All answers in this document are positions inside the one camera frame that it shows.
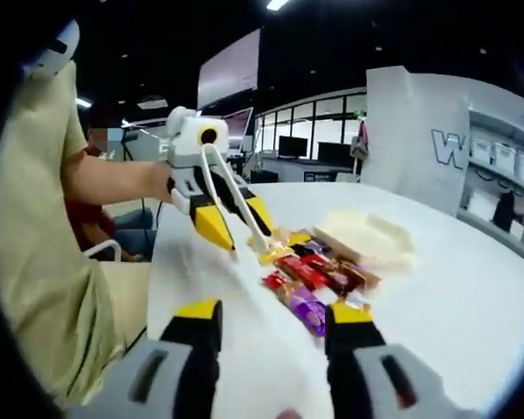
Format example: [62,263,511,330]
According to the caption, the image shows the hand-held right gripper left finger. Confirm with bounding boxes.
[65,299,224,419]

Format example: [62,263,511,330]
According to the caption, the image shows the black backpack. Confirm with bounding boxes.
[493,190,517,232]

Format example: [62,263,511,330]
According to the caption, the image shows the black glossy food packet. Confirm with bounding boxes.
[293,242,327,258]

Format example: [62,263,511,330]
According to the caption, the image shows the black counter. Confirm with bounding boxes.
[255,155,363,184]

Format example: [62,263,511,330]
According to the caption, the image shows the hanging bag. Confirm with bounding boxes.
[348,118,371,161]

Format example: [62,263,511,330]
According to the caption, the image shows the white worn device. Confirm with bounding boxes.
[20,19,81,80]

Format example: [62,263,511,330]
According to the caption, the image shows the person's torso in beige shirt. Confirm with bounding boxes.
[0,60,128,407]

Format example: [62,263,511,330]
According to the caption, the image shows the hanging projection screen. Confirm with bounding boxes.
[196,27,262,111]

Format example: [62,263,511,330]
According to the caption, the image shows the dark brown food packet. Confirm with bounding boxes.
[331,261,382,292]

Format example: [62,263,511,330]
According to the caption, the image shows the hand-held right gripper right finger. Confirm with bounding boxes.
[324,301,469,419]

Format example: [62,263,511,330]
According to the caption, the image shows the white chair armrest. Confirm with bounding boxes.
[81,238,124,263]

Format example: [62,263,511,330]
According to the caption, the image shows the long red food packet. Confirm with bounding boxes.
[273,255,320,290]

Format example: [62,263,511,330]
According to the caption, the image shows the light purple food packet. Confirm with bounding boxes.
[273,284,329,338]

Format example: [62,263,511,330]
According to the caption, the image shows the wide red food packet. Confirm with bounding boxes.
[303,253,348,285]

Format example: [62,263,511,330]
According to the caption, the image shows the black monitor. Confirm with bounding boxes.
[317,141,355,170]
[278,135,310,160]

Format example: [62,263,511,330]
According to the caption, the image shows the desktop computer monitor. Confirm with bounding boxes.
[220,108,255,153]

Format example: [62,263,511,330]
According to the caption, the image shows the grey metal shelving rack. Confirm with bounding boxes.
[456,104,524,263]

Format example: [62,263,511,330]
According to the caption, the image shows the row of white storage bins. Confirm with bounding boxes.
[471,139,524,184]

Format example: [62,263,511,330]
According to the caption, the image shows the white food tongs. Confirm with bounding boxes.
[199,142,272,255]

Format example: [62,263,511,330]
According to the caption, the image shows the cream hexagonal container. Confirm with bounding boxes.
[312,208,417,272]

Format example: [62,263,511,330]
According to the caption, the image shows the ceiling air vent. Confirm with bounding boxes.
[137,94,169,110]

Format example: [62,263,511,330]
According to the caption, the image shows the small red food packet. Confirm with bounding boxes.
[261,270,293,292]

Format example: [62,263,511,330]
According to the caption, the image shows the person's left hand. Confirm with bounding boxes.
[146,161,178,205]

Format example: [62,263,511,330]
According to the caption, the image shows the tan chair seat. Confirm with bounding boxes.
[98,260,159,350]

